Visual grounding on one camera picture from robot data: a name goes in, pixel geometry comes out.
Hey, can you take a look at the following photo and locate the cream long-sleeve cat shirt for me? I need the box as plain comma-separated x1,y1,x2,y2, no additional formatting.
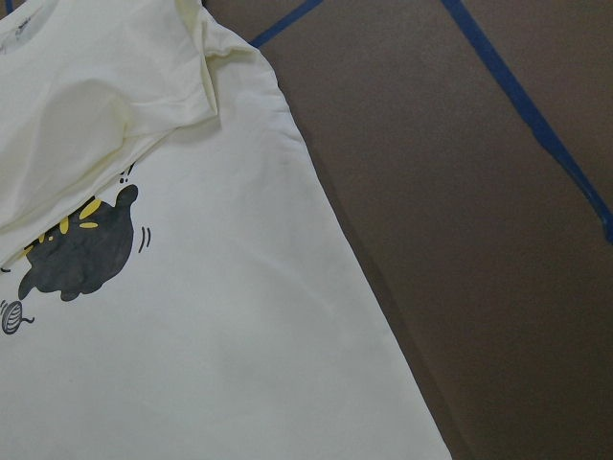
1,1,450,459

